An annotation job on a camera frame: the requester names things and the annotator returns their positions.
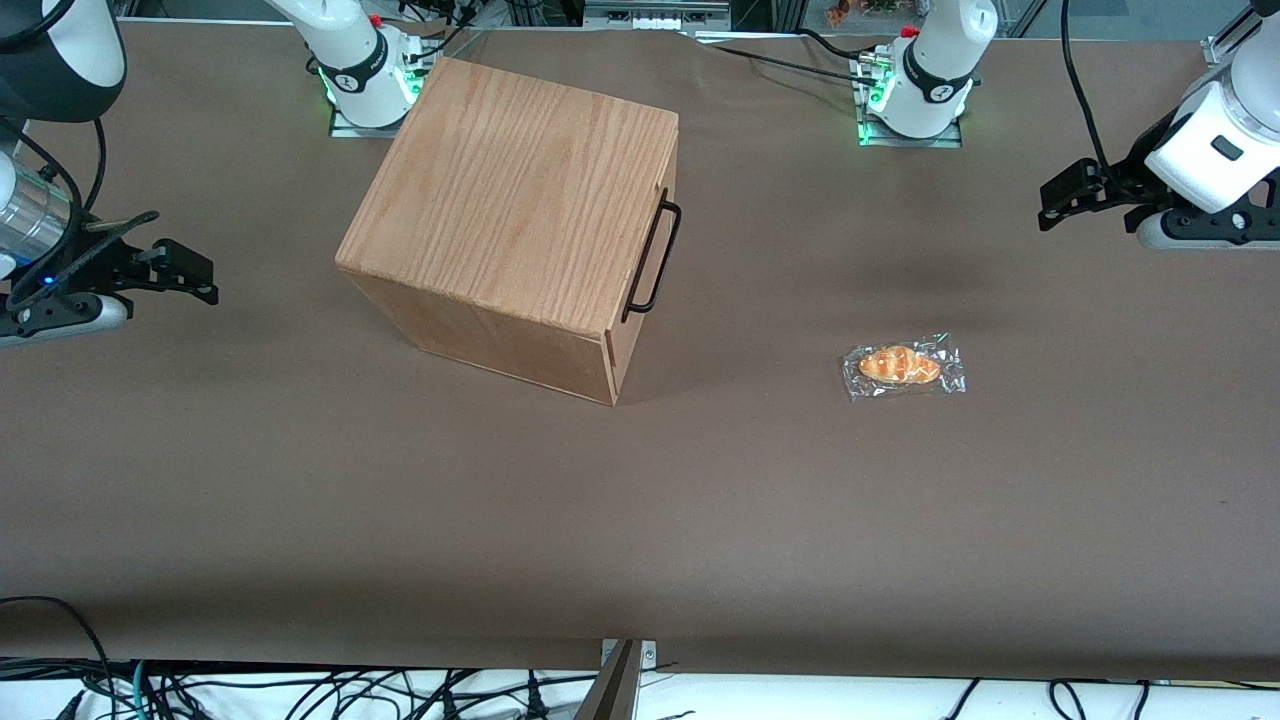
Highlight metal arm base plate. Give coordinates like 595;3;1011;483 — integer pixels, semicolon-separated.
853;50;966;149
327;52;443;139

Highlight bread roll in clear wrapper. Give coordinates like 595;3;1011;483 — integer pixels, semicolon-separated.
840;332;968;403

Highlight tangled thin black cables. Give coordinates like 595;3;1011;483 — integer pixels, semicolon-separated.
0;655;601;720

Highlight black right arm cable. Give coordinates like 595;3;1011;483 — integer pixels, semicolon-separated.
0;115;109;221

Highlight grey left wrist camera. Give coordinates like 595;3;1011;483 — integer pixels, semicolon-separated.
1135;211;1280;251

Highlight brown table cover sheet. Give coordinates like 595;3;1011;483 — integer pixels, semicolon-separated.
0;20;1280;683

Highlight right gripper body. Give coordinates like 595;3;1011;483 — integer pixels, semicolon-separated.
0;168;153;303

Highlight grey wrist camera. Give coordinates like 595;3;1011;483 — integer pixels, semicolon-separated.
1135;211;1280;251
0;294;132;348

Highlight looping thin black cable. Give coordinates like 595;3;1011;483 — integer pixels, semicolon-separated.
0;596;119;720

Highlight grey power strip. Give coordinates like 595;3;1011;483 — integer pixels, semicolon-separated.
583;0;733;31

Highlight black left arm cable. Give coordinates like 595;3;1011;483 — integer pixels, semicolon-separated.
1058;0;1119;193

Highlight light wooden drawer cabinet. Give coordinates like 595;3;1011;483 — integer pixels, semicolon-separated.
335;57;681;406

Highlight black metal drawer handle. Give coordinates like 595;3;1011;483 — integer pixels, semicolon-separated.
621;188;683;323

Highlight long black table cable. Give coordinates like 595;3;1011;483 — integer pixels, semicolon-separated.
698;40;881;85

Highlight wooden drawer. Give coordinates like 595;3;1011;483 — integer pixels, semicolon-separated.
610;112;682;377

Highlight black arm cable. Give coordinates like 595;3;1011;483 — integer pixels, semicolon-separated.
1058;0;1119;193
0;115;109;221

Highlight small metal edge bracket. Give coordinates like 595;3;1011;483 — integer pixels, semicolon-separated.
600;639;658;673

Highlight dark metal bar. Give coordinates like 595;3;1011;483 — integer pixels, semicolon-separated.
574;640;641;720

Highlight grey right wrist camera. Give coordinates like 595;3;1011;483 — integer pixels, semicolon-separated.
0;294;132;348

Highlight short black table cable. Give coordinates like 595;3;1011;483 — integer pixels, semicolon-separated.
796;27;896;63

